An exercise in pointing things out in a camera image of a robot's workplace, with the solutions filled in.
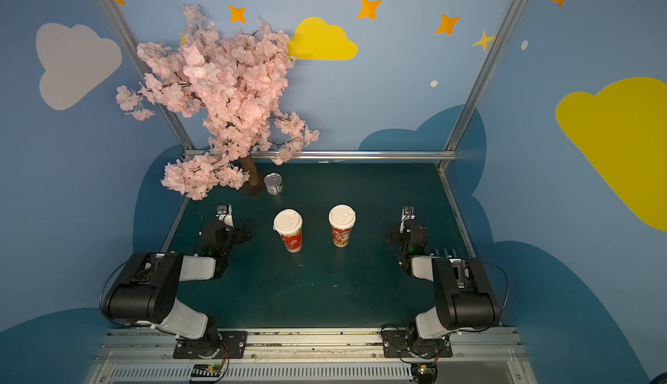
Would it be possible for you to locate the white lid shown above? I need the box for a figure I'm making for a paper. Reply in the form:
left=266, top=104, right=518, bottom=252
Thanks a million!
left=328, top=204, right=356, bottom=231
left=273, top=209, right=302, bottom=236

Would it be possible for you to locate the red paper cup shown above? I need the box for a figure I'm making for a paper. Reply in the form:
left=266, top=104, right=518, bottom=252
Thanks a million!
left=273, top=209, right=303, bottom=253
left=328, top=204, right=356, bottom=248

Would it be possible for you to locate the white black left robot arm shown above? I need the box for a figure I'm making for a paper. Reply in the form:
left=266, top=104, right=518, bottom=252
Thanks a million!
left=100, top=221, right=252, bottom=349

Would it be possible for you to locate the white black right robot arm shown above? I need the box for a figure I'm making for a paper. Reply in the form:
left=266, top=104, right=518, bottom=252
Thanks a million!
left=386, top=217, right=502, bottom=341

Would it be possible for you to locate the small silver tin can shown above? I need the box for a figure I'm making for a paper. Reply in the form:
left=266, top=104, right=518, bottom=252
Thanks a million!
left=264, top=172, right=283, bottom=196

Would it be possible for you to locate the small green circuit board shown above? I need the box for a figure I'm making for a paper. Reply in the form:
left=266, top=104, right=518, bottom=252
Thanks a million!
left=189, top=363, right=222, bottom=382

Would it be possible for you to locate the pink cherry blossom tree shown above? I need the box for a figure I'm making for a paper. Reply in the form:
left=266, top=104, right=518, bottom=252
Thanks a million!
left=116, top=5, right=319, bottom=200

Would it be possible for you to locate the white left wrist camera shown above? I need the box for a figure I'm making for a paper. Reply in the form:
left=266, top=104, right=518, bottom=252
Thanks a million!
left=216, top=203, right=234, bottom=229

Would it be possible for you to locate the blue garden fork wooden handle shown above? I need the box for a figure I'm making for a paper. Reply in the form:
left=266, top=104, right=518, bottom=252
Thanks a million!
left=434, top=249, right=458, bottom=259

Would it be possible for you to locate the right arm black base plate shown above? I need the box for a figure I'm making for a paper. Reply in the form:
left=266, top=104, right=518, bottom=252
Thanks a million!
left=379, top=325, right=453, bottom=361

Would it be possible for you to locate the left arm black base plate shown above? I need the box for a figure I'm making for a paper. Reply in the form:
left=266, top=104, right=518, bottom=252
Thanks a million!
left=173, top=330, right=248, bottom=360

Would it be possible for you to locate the aluminium frame back bar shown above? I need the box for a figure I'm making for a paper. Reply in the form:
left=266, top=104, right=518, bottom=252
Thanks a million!
left=184, top=149, right=458, bottom=163

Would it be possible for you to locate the aluminium front rail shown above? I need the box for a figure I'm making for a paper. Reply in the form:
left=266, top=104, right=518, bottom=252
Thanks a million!
left=86, top=327, right=537, bottom=383

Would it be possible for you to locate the aluminium frame right post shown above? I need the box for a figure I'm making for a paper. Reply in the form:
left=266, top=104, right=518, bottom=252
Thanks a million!
left=437, top=0, right=528, bottom=176

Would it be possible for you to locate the aluminium frame post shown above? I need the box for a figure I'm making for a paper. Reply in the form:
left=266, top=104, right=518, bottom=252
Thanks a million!
left=96, top=0, right=195, bottom=151
left=437, top=0, right=528, bottom=176

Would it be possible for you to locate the aluminium frame left post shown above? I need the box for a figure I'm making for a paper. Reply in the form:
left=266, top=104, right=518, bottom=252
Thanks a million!
left=96, top=0, right=195, bottom=151

